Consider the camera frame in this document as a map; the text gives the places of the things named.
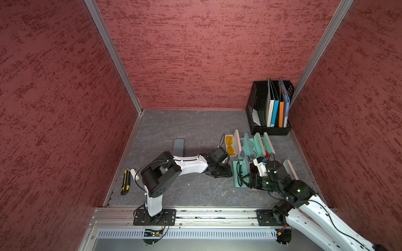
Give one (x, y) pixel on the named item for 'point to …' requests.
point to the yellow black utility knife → (126, 184)
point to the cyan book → (275, 107)
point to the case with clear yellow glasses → (289, 169)
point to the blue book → (286, 103)
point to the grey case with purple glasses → (245, 149)
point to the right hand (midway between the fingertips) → (244, 183)
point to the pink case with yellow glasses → (233, 145)
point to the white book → (269, 106)
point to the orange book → (281, 107)
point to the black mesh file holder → (257, 110)
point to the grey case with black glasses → (241, 168)
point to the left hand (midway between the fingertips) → (228, 178)
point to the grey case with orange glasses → (257, 148)
